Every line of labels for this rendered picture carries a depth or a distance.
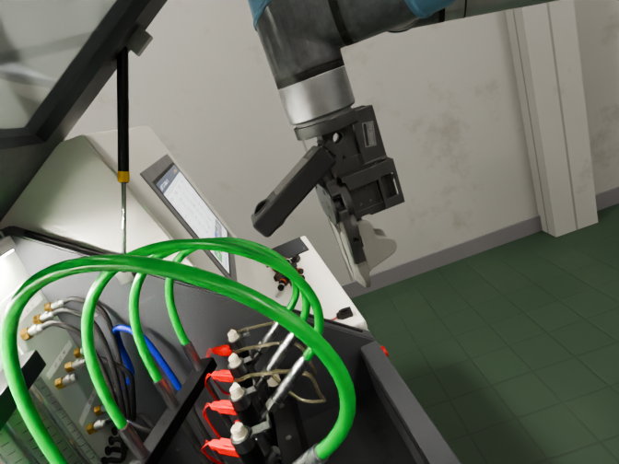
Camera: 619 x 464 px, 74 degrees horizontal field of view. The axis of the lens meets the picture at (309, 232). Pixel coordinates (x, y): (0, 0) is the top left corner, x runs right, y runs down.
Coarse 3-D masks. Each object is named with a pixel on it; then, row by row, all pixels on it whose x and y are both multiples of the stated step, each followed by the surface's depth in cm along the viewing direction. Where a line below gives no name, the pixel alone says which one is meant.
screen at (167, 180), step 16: (160, 160) 114; (144, 176) 88; (160, 176) 102; (176, 176) 120; (160, 192) 91; (176, 192) 105; (192, 192) 125; (176, 208) 95; (192, 208) 111; (208, 208) 134; (192, 224) 99; (208, 224) 117; (208, 256) 95; (224, 256) 109; (224, 272) 98
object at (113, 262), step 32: (96, 256) 34; (128, 256) 34; (32, 288) 36; (224, 288) 32; (288, 320) 32; (320, 352) 33; (352, 384) 34; (32, 416) 45; (352, 416) 35; (320, 448) 38
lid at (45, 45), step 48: (0, 0) 35; (48, 0) 41; (96, 0) 50; (144, 0) 62; (0, 48) 40; (48, 48) 48; (96, 48) 61; (144, 48) 67; (0, 96) 46; (48, 96) 58; (96, 96) 71; (0, 144) 52; (48, 144) 66; (0, 192) 61
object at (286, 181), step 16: (304, 160) 45; (320, 160) 43; (288, 176) 46; (304, 176) 43; (320, 176) 44; (272, 192) 47; (288, 192) 44; (304, 192) 44; (256, 208) 45; (272, 208) 44; (288, 208) 44; (256, 224) 44; (272, 224) 44
